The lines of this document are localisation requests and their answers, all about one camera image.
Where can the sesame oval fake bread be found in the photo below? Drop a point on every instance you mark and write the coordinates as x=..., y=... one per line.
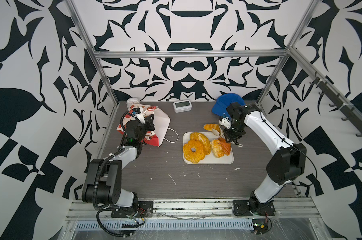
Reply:
x=204, y=140

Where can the orange fake croissant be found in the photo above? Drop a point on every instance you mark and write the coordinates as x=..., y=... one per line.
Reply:
x=225, y=146

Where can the pale split fake bun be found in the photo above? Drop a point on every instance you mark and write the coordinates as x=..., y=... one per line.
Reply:
x=216, y=148

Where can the wall hook rail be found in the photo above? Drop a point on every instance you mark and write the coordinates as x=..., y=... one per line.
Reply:
x=339, y=102

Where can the metal white-tipped tongs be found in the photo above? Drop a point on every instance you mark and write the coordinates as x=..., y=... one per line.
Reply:
x=217, y=133

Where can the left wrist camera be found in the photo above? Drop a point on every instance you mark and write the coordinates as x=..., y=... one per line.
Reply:
x=138, y=114

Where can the small white round clock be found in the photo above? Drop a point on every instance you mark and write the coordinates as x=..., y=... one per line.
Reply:
x=132, y=101

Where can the white slotted cable duct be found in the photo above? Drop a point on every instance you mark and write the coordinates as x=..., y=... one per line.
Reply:
x=156, y=225

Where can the blue baseball cap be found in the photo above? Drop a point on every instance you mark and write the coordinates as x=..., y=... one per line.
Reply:
x=223, y=102

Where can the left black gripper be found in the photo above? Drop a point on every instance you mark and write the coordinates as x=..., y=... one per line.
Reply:
x=149, y=123

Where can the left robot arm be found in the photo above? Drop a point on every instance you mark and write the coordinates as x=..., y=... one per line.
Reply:
x=103, y=184

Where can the yellow fake bread roll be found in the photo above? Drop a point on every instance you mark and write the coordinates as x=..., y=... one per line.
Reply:
x=193, y=151

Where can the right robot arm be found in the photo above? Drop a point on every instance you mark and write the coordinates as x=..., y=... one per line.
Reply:
x=288, y=159

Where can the white digital clock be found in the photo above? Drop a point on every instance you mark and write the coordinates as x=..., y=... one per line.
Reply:
x=182, y=106

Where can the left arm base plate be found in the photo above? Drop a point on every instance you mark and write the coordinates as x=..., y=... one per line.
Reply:
x=140, y=209

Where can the green circuit board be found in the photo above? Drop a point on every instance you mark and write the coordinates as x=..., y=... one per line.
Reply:
x=261, y=228

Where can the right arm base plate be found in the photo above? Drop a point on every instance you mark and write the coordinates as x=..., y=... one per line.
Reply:
x=245, y=208

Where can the striped yellow fake croissant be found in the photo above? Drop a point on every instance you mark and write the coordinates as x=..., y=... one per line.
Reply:
x=210, y=127

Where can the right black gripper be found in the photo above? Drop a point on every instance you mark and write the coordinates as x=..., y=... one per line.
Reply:
x=230, y=137

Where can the white plastic tray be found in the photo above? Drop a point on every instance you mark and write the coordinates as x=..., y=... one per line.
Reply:
x=210, y=159

